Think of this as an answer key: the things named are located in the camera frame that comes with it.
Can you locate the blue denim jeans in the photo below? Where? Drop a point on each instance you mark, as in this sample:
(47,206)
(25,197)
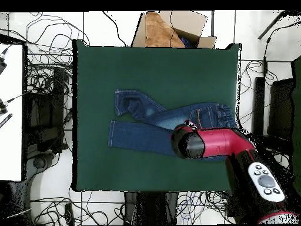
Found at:
(141,136)

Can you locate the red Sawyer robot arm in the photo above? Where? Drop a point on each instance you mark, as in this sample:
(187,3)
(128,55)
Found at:
(223,141)

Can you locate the dark blue fabric item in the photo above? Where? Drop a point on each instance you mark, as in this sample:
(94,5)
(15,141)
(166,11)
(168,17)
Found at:
(185,42)

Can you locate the dark green table cloth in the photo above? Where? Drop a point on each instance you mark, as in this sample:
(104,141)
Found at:
(152,70)

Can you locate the black office chair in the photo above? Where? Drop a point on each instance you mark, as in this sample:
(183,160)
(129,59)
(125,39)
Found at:
(47,113)
(279,108)

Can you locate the brown cloth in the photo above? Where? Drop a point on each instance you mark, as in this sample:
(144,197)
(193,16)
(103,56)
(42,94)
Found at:
(157,33)

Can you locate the cardboard box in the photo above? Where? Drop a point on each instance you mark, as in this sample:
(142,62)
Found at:
(188,22)

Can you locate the green covered side table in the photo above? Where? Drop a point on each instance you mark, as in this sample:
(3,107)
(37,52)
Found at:
(296,117)

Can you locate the black slanted rod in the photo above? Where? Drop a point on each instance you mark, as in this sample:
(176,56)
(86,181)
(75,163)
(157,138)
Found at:
(270,26)

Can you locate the black power strip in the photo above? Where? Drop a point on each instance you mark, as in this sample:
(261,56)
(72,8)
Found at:
(69,214)

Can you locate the white table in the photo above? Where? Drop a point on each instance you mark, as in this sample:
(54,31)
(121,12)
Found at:
(11,146)

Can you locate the black label strip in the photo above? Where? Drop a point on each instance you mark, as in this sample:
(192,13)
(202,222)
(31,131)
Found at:
(5,120)

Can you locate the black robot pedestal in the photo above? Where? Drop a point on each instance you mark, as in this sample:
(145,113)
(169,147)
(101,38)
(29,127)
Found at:
(150,207)

